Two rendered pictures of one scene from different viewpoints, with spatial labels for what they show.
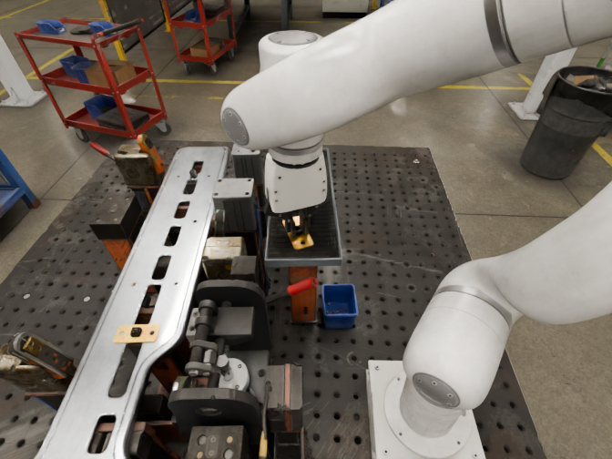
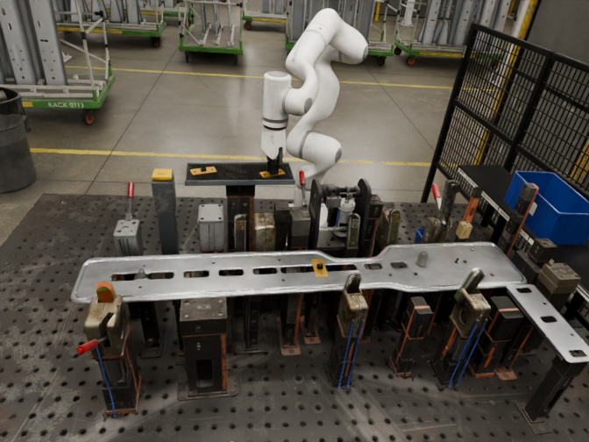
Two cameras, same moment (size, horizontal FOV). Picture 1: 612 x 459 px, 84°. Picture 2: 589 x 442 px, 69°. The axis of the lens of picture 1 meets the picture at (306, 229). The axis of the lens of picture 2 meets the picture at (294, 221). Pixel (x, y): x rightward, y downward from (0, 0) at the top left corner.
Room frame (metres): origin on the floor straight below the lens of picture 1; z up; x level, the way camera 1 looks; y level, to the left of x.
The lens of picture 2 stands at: (0.61, 1.33, 1.86)
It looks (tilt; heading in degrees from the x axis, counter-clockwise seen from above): 34 degrees down; 259
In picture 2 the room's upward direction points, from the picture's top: 5 degrees clockwise
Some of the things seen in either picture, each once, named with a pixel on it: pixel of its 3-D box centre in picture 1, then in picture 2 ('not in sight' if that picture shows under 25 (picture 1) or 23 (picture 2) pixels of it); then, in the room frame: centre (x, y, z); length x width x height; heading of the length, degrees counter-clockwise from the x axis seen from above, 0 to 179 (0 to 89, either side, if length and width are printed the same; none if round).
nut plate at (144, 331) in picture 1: (136, 331); (319, 267); (0.33, 0.34, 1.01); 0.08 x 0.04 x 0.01; 91
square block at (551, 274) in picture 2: not in sight; (539, 311); (-0.41, 0.45, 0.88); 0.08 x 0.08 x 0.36; 1
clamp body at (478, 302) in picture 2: not in sight; (457, 338); (-0.08, 0.54, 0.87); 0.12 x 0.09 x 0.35; 91
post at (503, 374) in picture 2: not in sight; (515, 338); (-0.30, 0.52, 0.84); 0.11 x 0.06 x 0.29; 91
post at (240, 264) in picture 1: (254, 315); (279, 251); (0.43, 0.13, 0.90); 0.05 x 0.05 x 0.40; 1
